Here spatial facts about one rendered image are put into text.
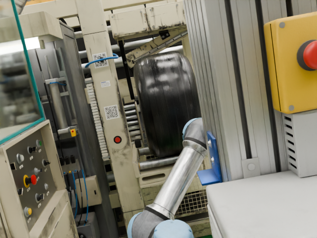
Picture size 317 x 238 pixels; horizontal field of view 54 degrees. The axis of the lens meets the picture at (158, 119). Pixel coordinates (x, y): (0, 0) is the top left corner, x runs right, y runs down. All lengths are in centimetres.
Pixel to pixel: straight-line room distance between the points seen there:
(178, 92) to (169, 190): 60
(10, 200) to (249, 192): 87
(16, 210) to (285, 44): 99
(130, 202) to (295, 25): 157
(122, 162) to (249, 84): 138
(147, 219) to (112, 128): 80
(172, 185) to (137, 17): 120
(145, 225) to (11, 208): 45
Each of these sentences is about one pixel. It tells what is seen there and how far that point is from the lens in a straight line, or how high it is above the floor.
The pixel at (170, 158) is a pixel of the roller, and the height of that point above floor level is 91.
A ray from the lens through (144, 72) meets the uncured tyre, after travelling 160.
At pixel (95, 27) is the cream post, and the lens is 175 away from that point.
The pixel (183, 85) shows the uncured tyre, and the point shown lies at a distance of 155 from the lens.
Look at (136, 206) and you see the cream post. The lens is 190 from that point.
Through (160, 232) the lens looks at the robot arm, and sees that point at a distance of 98.
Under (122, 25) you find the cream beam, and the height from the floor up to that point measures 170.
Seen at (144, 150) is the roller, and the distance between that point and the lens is 200.
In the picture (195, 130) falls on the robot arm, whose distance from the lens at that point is 116.
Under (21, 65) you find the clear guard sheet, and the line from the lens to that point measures 154.
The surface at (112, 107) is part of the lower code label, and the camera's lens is 174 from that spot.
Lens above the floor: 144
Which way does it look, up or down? 10 degrees down
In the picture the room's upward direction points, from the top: 11 degrees counter-clockwise
